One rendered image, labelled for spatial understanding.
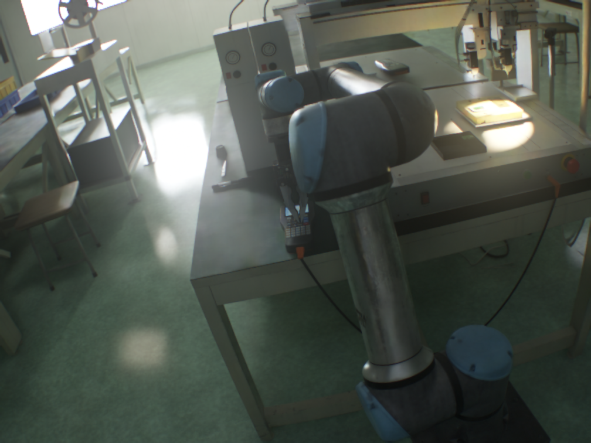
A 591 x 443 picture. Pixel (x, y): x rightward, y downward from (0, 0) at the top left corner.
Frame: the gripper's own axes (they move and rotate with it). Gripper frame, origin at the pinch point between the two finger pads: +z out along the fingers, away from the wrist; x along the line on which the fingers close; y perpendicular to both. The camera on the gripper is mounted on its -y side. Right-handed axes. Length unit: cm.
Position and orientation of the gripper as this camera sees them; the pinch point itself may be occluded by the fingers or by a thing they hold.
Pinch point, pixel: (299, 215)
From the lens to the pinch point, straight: 124.8
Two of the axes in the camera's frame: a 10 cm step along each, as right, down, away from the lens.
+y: -0.4, 3.0, -9.5
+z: 2.0, 9.4, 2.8
